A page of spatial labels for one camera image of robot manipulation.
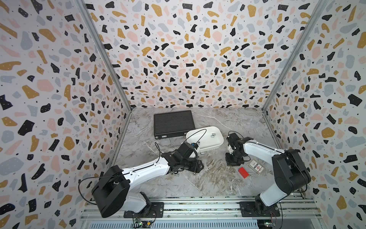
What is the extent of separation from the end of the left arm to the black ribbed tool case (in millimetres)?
312

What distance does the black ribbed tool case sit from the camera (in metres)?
1.00

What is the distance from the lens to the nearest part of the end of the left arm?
0.61 metres
